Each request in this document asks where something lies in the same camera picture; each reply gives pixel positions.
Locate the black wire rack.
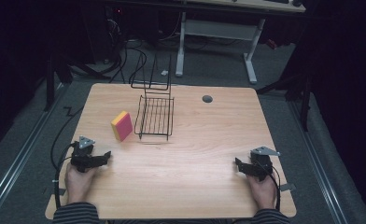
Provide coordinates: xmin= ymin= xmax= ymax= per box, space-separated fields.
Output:
xmin=130 ymin=53 xmax=176 ymax=142

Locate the red and yellow sponge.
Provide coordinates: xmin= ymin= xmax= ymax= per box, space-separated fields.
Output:
xmin=110 ymin=110 xmax=134 ymax=143

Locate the white metal-legged desk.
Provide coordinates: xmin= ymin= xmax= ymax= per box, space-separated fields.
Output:
xmin=175 ymin=0 xmax=307 ymax=86

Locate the dark computer tower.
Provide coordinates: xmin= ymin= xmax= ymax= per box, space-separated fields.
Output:
xmin=79 ymin=4 xmax=124 ymax=64

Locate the black metal stand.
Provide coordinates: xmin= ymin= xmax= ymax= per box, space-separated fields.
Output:
xmin=43 ymin=54 xmax=110 ymax=113
xmin=255 ymin=69 xmax=313 ymax=133

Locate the hand-held gripper cable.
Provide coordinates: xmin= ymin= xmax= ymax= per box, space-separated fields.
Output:
xmin=259 ymin=161 xmax=282 ymax=213
xmin=49 ymin=105 xmax=85 ymax=210

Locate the person's left hand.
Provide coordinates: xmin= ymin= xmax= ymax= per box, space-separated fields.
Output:
xmin=64 ymin=162 xmax=99 ymax=205

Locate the person's right hand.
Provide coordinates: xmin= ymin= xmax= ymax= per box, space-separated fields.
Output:
xmin=246 ymin=174 xmax=279 ymax=210

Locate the right hand-held gripper cable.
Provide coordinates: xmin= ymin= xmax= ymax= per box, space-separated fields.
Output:
xmin=259 ymin=161 xmax=282 ymax=213

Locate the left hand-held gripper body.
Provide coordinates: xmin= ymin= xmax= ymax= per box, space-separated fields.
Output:
xmin=70 ymin=135 xmax=106 ymax=174

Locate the black floor cable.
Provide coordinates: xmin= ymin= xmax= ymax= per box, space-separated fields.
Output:
xmin=107 ymin=40 xmax=148 ymax=85

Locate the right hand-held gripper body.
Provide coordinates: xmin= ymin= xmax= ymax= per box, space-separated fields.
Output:
xmin=240 ymin=146 xmax=281 ymax=182

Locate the metal floor rail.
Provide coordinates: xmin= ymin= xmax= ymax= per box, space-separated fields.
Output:
xmin=288 ymin=99 xmax=350 ymax=224
xmin=0 ymin=82 xmax=67 ymax=218

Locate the left hand-held gripper cable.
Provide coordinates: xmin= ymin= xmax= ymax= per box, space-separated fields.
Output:
xmin=49 ymin=105 xmax=85 ymax=210

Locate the grey tape piece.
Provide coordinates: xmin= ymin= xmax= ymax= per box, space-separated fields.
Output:
xmin=278 ymin=182 xmax=297 ymax=192

